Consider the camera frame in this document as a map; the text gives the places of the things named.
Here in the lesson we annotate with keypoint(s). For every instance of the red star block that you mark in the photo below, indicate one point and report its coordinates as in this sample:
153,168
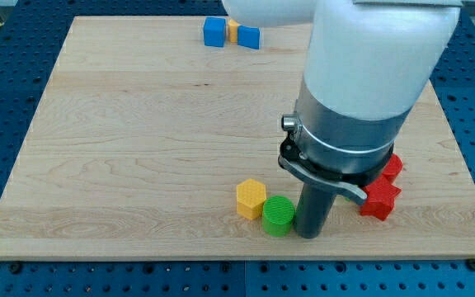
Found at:
381,196

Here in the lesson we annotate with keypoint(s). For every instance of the red block behind arm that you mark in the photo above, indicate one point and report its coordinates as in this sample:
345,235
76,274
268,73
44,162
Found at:
393,168

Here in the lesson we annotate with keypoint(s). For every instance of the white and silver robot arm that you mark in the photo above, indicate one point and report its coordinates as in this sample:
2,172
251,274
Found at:
367,64

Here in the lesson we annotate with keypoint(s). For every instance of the yellow hexagon block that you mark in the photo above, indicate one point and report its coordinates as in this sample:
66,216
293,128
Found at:
250,198

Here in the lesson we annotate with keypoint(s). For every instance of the green cylinder block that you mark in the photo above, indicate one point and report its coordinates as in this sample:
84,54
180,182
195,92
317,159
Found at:
277,216

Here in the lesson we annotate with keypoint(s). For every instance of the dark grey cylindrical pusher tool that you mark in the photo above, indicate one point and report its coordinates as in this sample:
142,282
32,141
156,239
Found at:
312,210

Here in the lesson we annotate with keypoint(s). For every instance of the wooden board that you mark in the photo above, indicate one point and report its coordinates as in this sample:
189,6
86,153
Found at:
143,134

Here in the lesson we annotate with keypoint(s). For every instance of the blue block right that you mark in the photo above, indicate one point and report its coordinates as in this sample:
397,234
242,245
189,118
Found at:
249,37

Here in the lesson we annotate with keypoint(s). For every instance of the blue cube block left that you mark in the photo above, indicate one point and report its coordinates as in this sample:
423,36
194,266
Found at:
214,31

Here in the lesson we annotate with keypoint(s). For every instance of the small yellow block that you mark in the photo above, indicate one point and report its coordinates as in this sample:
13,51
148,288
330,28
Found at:
233,31

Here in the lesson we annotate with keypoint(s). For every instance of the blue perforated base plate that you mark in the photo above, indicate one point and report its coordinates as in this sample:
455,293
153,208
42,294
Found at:
30,41

